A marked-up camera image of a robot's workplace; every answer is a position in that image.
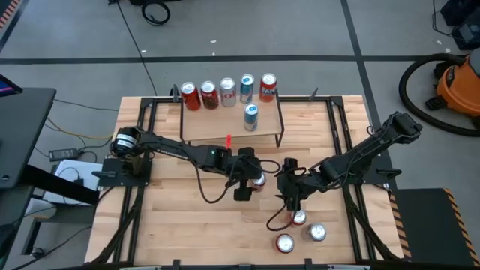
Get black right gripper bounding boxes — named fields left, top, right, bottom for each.
left=275, top=157, right=318, bottom=212

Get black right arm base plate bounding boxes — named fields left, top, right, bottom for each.
left=333, top=155, right=403, bottom=185

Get wooden shelf black metal legs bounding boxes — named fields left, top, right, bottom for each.
left=178, top=88, right=285, bottom=149

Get blue silver Red Bull can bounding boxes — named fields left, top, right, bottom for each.
left=238, top=73, right=256, bottom=105
left=243, top=103, right=260, bottom=132

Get silver Diet Coke can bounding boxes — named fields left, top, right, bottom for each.
left=219, top=76, right=238, bottom=108
left=301, top=223, right=327, bottom=243

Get coiled black cable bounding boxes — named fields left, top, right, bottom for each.
left=140, top=0, right=172, bottom=27

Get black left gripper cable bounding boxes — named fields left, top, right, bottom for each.
left=193, top=159, right=282, bottom=204

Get black power adapter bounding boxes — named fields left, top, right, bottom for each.
left=48, top=148, right=80, bottom=163

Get dark computer monitor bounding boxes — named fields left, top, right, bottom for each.
left=0, top=73, right=23, bottom=98

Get orange shop vacuum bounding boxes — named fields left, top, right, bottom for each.
left=397, top=52, right=480, bottom=138
left=434, top=48, right=480, bottom=118

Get black equipment case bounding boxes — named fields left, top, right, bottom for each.
left=439, top=0, right=480, bottom=52

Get black hazard-striped floor mat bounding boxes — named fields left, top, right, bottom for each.
left=388, top=187, right=480, bottom=268
left=0, top=0, right=23, bottom=31

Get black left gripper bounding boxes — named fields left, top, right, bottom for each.
left=226, top=146, right=269, bottom=203

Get black desk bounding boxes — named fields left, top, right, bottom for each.
left=0, top=86, right=57, bottom=191

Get long black cable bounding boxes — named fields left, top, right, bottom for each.
left=108, top=0, right=158, bottom=97

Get red cola can black script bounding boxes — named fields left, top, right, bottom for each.
left=250, top=172, right=268, bottom=193

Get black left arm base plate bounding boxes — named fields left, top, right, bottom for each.
left=91, top=157, right=153, bottom=188

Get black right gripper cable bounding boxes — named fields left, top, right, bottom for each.
left=265, top=202, right=301, bottom=233

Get white box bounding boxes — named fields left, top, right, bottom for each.
left=41, top=159, right=101, bottom=206

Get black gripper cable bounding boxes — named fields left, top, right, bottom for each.
left=265, top=202, right=301, bottom=233
left=193, top=159, right=282, bottom=204

